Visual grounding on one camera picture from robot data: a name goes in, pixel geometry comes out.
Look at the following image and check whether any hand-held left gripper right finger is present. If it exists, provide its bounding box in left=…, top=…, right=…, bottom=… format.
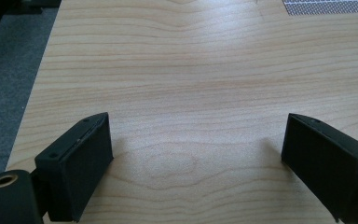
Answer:
left=281, top=113, right=358, bottom=224

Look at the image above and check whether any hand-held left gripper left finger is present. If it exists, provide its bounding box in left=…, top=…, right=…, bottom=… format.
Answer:
left=34, top=112, right=115, bottom=223

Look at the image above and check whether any grey woven mat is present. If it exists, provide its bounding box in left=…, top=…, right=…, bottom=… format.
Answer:
left=282, top=0, right=358, bottom=17

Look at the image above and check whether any dark stand base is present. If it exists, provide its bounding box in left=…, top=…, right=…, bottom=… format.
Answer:
left=12, top=0, right=62, bottom=15

